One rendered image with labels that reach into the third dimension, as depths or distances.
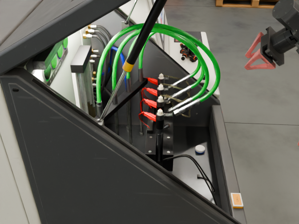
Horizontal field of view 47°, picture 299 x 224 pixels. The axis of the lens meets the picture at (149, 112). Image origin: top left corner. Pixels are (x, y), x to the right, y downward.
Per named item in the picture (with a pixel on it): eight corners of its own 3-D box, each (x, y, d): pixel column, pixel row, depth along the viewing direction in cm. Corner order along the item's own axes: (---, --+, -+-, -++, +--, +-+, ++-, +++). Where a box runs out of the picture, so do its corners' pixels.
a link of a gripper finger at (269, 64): (237, 66, 93) (266, 49, 87) (238, 49, 98) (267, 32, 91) (252, 80, 96) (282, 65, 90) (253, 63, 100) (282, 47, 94)
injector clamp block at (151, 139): (171, 185, 126) (173, 154, 117) (144, 184, 127) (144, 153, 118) (171, 128, 154) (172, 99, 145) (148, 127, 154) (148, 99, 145)
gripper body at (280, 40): (262, 53, 88) (288, 38, 83) (263, 29, 94) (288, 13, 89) (278, 68, 90) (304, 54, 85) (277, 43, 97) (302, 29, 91)
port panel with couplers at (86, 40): (97, 99, 133) (88, 22, 115) (88, 99, 133) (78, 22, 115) (102, 82, 144) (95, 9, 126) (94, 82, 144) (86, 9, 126)
